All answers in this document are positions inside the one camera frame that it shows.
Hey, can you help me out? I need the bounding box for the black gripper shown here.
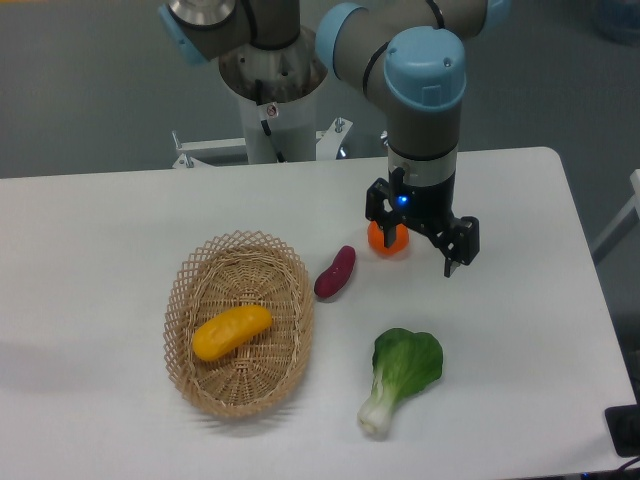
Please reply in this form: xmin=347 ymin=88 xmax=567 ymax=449
xmin=365 ymin=168 xmax=480 ymax=278

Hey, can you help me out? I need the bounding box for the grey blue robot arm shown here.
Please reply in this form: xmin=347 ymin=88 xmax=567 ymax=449
xmin=158 ymin=1 xmax=510 ymax=274

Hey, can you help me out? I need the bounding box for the woven wicker basket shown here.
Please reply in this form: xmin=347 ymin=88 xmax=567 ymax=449
xmin=164 ymin=231 xmax=314 ymax=418

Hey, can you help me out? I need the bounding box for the yellow mango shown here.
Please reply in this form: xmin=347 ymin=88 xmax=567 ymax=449
xmin=192 ymin=305 xmax=273 ymax=362

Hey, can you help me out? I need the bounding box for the orange tangerine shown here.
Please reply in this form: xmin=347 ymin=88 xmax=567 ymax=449
xmin=367 ymin=221 xmax=409 ymax=256

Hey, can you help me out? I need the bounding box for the purple sweet potato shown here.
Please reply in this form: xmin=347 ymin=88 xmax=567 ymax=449
xmin=314 ymin=245 xmax=356 ymax=300

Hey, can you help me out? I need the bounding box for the green bok choy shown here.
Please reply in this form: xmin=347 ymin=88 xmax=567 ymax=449
xmin=357 ymin=328 xmax=444 ymax=438

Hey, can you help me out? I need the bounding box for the black device at table edge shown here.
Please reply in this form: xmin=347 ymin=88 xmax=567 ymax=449
xmin=604 ymin=404 xmax=639 ymax=458

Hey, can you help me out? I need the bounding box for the black cable on pedestal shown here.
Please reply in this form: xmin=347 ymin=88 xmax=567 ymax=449
xmin=254 ymin=78 xmax=287 ymax=164

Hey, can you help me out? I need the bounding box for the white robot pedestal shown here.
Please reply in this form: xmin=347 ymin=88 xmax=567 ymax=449
xmin=172 ymin=27 xmax=353 ymax=169

